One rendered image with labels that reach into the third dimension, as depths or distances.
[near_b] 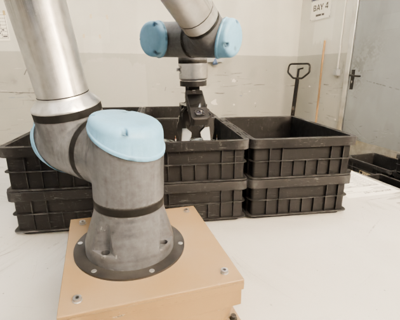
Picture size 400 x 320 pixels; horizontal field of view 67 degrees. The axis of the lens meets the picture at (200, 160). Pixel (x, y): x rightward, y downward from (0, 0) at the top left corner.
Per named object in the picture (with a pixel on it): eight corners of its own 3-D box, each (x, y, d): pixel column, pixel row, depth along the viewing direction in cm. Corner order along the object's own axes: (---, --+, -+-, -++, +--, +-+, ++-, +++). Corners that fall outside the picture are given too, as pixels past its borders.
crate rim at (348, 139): (358, 145, 81) (360, 136, 80) (251, 148, 77) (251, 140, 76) (293, 121, 119) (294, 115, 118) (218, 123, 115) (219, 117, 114)
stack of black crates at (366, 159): (414, 213, 211) (425, 167, 201) (381, 220, 201) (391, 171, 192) (367, 192, 247) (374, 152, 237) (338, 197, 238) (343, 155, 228)
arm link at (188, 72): (209, 63, 75) (177, 64, 74) (209, 82, 77) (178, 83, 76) (204, 63, 82) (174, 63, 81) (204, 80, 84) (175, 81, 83)
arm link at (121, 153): (126, 218, 43) (122, 124, 39) (70, 193, 50) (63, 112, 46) (179, 192, 52) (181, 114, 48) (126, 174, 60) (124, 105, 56)
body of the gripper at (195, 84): (204, 121, 89) (204, 79, 85) (210, 127, 81) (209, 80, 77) (178, 122, 88) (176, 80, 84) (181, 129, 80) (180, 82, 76)
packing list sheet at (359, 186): (405, 192, 103) (406, 190, 103) (352, 200, 96) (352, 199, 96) (335, 164, 133) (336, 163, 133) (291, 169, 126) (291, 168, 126)
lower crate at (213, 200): (247, 221, 83) (249, 180, 79) (136, 230, 79) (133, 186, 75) (218, 174, 121) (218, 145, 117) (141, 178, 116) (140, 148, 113)
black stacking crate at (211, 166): (247, 184, 80) (250, 141, 77) (133, 190, 76) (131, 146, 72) (218, 148, 117) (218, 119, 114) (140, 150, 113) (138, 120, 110)
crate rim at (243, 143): (250, 148, 77) (251, 140, 76) (130, 153, 73) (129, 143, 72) (218, 123, 115) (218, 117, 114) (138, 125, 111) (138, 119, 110)
